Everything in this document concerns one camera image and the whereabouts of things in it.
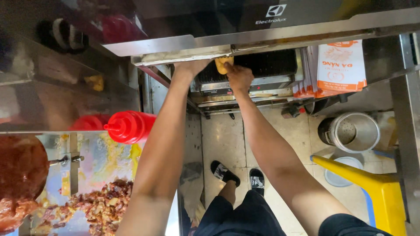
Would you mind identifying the clear plastic bag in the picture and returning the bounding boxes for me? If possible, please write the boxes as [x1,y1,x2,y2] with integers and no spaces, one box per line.
[179,161,206,228]

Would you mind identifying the red squeeze bottle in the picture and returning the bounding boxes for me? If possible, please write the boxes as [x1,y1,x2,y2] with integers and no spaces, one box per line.
[103,110,157,145]

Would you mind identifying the red black gas valve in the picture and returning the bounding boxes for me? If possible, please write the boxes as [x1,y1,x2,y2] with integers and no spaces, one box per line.
[281,104,306,119]

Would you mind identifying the yellow plastic stool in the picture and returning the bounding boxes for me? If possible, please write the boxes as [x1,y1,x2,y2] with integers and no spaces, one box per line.
[310,155,408,236]

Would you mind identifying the stack of orange white paper bags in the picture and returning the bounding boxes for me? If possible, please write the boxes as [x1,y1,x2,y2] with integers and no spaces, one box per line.
[291,40,368,99]

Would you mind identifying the person's right hand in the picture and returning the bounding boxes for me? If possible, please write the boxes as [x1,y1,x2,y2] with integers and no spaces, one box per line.
[224,62,255,94]

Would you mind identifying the stainless steel pot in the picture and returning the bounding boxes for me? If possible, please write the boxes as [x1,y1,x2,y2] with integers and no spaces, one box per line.
[317,112,381,154]

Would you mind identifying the doner meat cone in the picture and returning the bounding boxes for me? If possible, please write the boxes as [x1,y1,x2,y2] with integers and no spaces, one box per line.
[0,134,50,234]

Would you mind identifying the steel bracket with bolt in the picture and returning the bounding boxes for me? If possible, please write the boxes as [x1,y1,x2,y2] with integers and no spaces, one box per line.
[49,132,85,196]

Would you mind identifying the yellow bread roll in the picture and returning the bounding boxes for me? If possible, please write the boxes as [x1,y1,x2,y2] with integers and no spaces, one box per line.
[215,56,234,75]

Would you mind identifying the black glossy appliance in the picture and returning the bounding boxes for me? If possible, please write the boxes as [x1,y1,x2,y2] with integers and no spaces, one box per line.
[100,0,420,67]

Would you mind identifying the person's black shirt sleeve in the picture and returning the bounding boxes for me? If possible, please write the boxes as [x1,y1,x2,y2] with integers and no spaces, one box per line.
[318,213,394,236]

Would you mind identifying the person's black shorts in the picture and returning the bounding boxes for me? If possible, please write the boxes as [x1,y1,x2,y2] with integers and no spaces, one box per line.
[193,189,287,236]

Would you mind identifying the white plastic lid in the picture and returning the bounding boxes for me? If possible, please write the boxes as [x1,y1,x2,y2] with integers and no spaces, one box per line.
[324,156,364,188]

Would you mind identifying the person's left hand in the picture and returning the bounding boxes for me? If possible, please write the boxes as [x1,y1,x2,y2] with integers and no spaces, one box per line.
[173,59,213,79]

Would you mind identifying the black white slipper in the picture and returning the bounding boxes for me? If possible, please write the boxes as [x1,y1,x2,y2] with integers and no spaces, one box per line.
[210,160,241,188]
[249,168,265,196]

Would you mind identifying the pile of chopped grilled meat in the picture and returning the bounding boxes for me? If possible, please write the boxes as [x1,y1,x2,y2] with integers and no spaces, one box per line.
[36,179,134,236]

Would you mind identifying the steel sandwich press grill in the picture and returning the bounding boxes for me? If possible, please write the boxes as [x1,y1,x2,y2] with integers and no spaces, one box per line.
[190,49,305,119]

